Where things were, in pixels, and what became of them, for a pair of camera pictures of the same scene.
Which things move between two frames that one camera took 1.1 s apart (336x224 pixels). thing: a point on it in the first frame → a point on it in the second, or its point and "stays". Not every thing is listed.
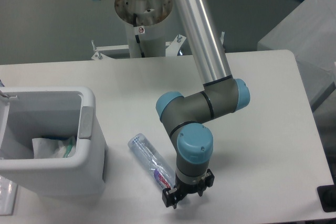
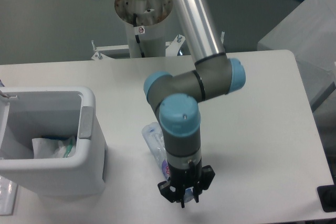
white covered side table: [309, 32] stays
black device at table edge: [327, 195] stays
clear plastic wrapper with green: [50, 148] stays
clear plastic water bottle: [160, 170] → [153, 134]
